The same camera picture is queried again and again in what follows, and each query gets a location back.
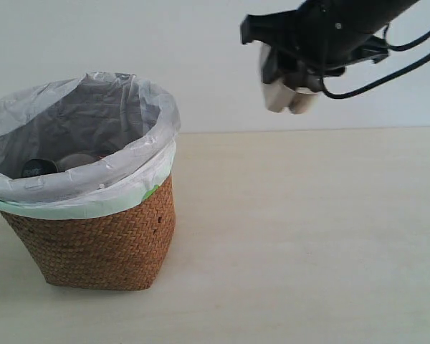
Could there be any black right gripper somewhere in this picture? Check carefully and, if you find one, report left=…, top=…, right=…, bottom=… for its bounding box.
left=240, top=0, right=391, bottom=94

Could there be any beige pulp cardboard tray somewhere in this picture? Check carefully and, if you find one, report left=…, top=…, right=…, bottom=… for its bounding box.
left=259, top=44, right=321, bottom=115

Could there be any clear bottle red label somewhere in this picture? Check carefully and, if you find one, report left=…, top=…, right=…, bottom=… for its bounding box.
left=55, top=153, right=100, bottom=172

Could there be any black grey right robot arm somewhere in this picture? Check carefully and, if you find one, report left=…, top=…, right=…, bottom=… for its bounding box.
left=240, top=1, right=430, bottom=100

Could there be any white plastic bin liner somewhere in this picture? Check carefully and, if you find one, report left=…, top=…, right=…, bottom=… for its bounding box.
left=0, top=72, right=180, bottom=220

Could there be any woven brown wicker basket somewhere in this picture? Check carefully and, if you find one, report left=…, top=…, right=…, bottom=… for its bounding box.
left=0, top=177, right=176, bottom=291

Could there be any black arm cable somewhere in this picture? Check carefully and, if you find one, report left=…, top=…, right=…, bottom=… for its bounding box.
left=320, top=0, right=430, bottom=100

